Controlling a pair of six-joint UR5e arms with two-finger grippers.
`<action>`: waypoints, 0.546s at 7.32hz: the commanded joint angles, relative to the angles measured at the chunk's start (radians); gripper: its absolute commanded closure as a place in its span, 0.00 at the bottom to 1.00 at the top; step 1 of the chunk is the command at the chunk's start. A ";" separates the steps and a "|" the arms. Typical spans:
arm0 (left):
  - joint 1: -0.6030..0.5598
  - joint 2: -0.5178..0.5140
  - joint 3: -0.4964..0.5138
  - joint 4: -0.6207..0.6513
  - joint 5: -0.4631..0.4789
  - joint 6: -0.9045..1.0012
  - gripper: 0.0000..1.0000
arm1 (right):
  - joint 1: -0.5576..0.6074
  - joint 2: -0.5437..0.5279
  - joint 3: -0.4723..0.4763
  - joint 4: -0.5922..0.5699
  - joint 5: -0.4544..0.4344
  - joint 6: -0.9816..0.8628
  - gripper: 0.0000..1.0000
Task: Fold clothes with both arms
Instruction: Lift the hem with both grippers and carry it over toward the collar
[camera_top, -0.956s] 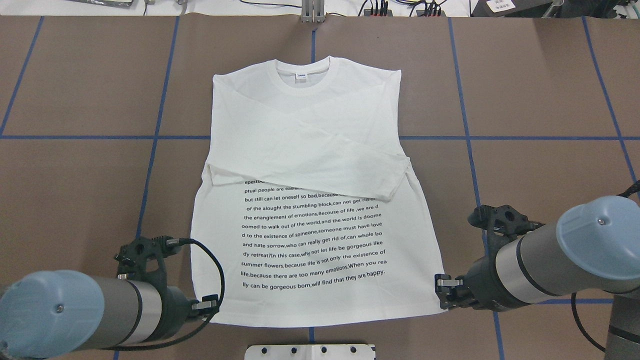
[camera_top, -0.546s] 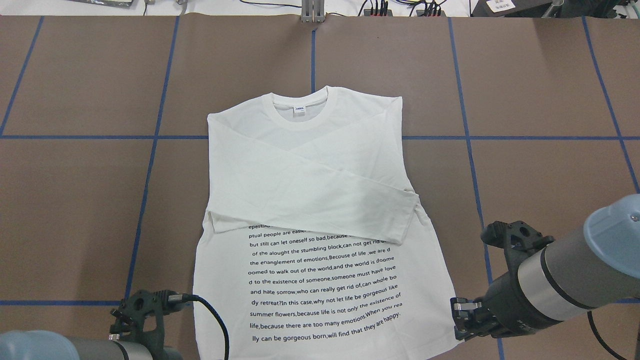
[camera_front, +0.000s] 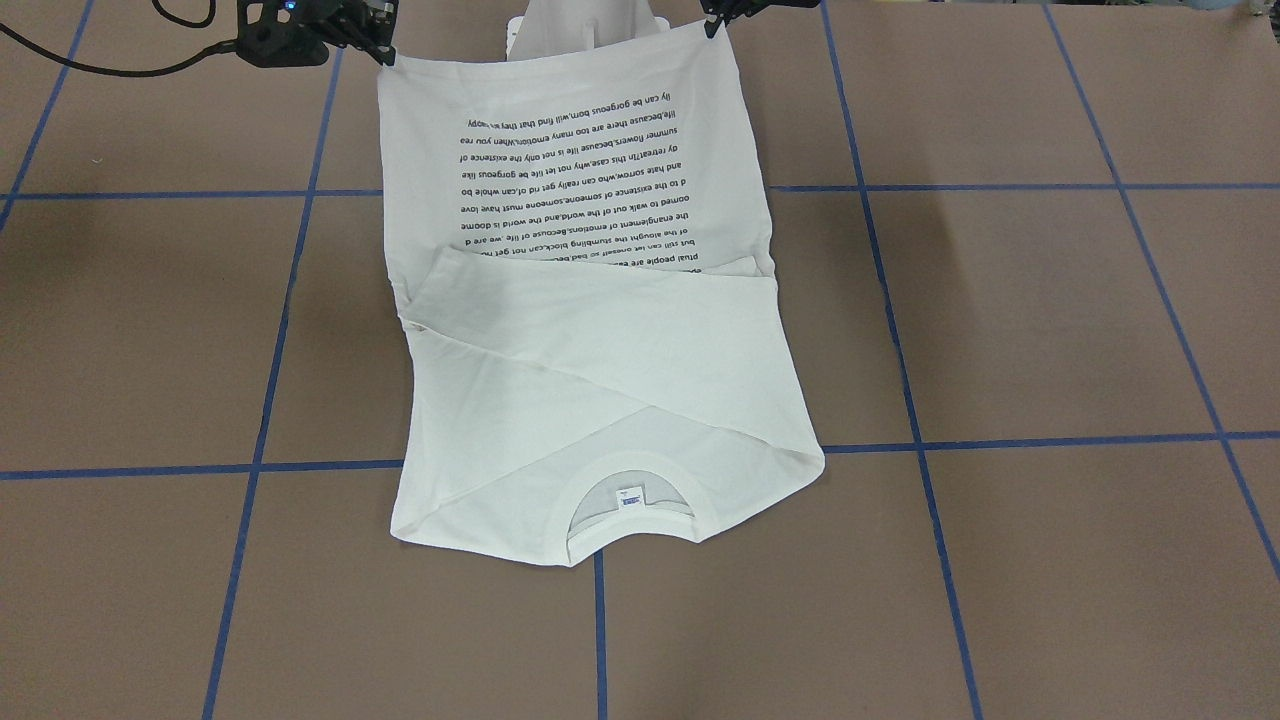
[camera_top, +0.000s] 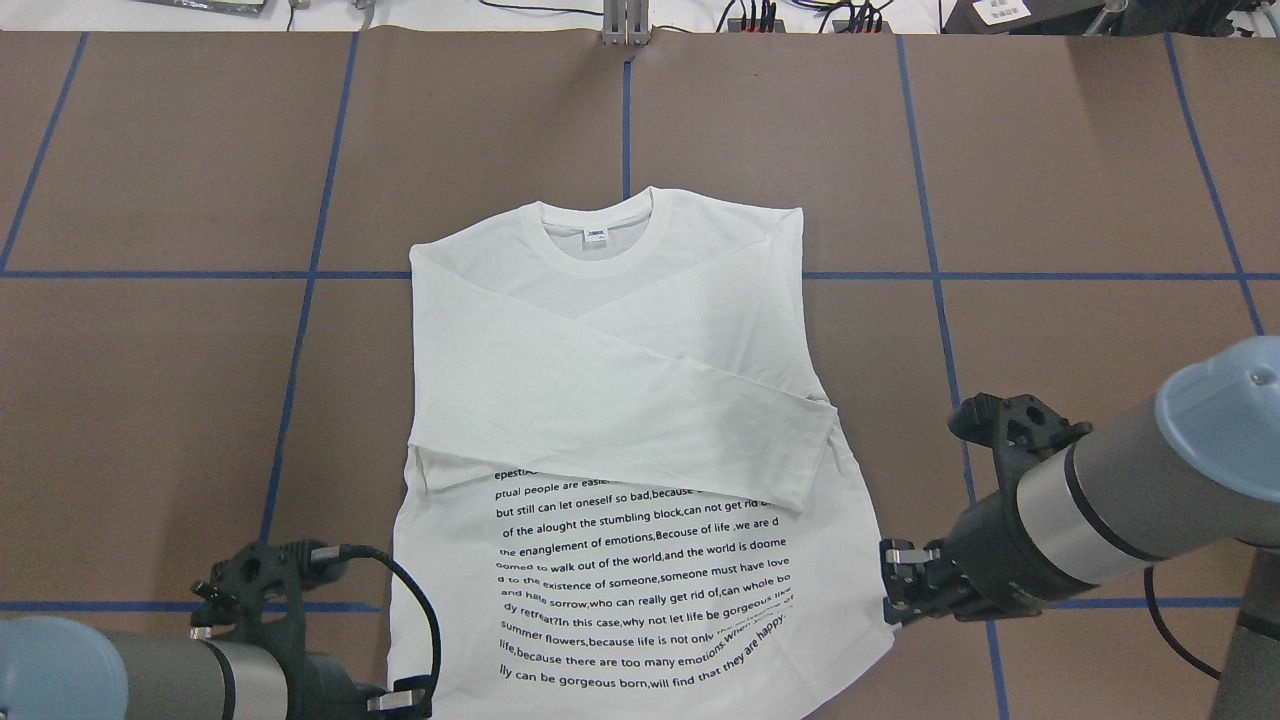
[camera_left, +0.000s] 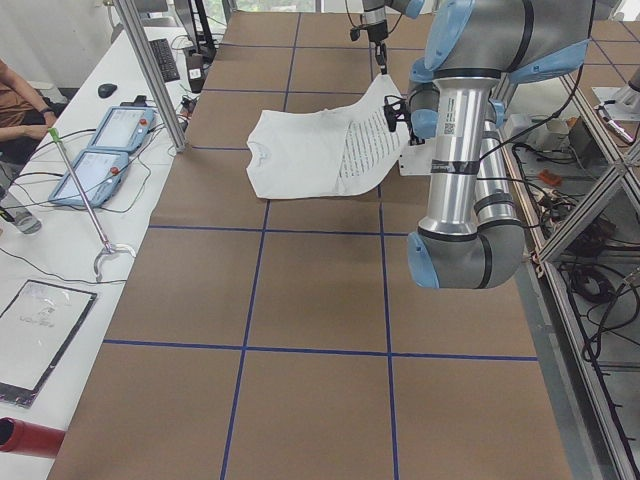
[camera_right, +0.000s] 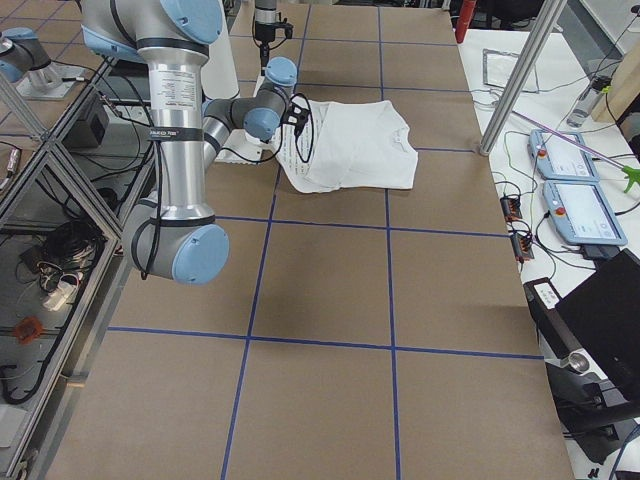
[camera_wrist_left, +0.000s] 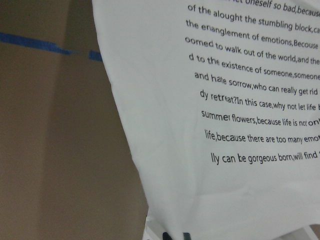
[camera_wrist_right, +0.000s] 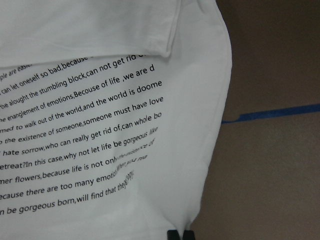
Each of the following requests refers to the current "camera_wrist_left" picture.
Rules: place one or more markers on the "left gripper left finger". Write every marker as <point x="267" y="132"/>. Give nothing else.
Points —
<point x="166" y="236"/>

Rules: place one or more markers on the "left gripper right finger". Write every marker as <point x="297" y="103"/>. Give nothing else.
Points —
<point x="186" y="236"/>

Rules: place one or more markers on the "white printed t-shirt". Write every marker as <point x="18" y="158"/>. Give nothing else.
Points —
<point x="220" y="104"/>

